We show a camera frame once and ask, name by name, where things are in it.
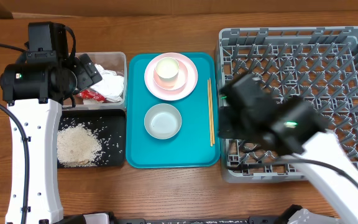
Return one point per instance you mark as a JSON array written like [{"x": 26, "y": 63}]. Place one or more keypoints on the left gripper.
[{"x": 86, "y": 71}]

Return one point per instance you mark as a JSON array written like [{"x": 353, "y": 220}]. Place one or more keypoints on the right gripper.
[{"x": 227, "y": 126}]

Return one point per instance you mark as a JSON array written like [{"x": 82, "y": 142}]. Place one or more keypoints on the red snack wrapper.
[{"x": 91, "y": 95}]

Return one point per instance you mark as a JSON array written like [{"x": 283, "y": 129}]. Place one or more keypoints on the white napkin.
[{"x": 111, "y": 86}]

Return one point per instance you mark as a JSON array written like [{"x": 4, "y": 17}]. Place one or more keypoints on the white rice pile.
[{"x": 80, "y": 146}]

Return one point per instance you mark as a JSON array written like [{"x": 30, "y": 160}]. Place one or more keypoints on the grey bowl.
[{"x": 162, "y": 121}]

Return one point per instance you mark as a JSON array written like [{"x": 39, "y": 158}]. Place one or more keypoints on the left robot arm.
[{"x": 34, "y": 119}]

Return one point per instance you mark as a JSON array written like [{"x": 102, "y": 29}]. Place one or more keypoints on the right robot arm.
[{"x": 297, "y": 134}]

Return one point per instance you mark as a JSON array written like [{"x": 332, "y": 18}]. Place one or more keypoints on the clear plastic waste bin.
[{"x": 115, "y": 61}]

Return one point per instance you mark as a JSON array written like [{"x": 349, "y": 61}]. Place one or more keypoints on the grey dishwasher rack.
[{"x": 319, "y": 64}]

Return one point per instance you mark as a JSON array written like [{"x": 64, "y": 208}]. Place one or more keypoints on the teal serving tray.
[{"x": 190, "y": 147}]

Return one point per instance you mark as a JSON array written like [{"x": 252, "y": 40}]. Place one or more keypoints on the large pink plate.
[{"x": 192, "y": 78}]

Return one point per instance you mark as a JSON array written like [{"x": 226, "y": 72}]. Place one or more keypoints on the black rectangular tray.
[{"x": 114, "y": 119}]

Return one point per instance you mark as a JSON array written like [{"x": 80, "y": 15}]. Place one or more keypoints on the white cup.
[{"x": 167, "y": 69}]

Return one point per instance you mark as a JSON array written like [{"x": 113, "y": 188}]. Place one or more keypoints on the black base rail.
[{"x": 109, "y": 218}]

